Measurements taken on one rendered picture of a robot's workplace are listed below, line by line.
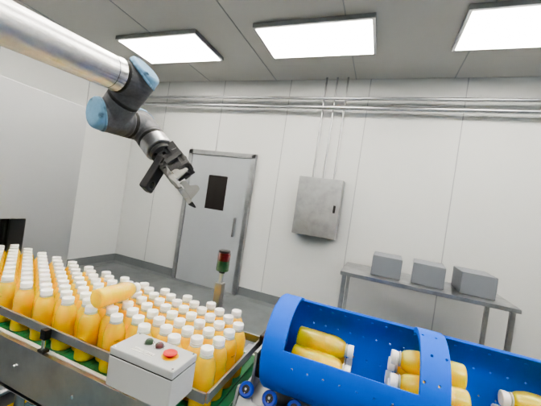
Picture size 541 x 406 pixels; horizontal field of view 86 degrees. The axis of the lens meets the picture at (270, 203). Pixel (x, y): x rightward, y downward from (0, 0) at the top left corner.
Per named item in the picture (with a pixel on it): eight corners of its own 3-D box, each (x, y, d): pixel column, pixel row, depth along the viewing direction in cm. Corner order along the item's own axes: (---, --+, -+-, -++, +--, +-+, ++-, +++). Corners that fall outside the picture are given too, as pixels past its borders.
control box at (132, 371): (167, 414, 68) (173, 370, 68) (105, 384, 75) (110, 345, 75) (192, 391, 78) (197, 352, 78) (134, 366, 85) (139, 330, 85)
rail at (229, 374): (207, 404, 81) (208, 393, 81) (204, 403, 81) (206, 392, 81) (261, 345, 118) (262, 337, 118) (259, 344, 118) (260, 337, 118)
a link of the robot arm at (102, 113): (97, 81, 80) (136, 97, 91) (76, 111, 84) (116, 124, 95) (111, 105, 77) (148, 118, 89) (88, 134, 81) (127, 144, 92)
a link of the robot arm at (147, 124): (114, 123, 95) (140, 131, 104) (131, 149, 91) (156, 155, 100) (130, 101, 93) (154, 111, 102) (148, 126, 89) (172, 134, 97)
